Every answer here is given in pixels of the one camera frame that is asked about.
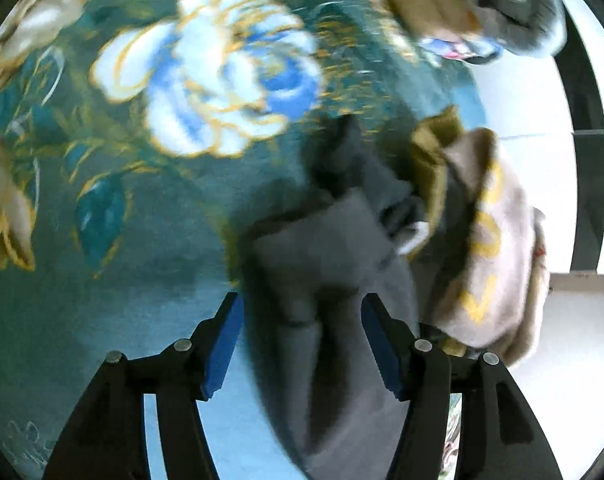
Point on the grey fleece garment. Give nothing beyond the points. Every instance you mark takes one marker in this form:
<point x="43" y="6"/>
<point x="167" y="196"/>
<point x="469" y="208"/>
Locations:
<point x="517" y="5"/>

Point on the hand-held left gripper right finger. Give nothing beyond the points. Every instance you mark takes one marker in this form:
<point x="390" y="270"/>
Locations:
<point x="382" y="350"/>

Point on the teal floral blanket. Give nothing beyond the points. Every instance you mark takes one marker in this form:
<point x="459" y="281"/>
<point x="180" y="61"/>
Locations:
<point x="131" y="160"/>

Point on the beige garment with yellow print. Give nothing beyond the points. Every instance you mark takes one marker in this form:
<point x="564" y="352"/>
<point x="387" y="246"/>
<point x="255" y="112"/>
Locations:
<point x="487" y="250"/>

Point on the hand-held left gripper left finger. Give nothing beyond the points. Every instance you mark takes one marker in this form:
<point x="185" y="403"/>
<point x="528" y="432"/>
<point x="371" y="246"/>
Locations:
<point x="222" y="350"/>

